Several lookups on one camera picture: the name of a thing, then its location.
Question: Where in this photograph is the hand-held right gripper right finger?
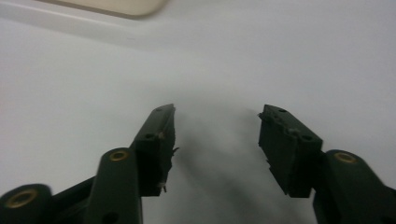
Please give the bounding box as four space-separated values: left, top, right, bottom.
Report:
257 104 396 224

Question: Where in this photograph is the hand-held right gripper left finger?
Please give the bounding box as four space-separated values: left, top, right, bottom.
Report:
84 103 180 224

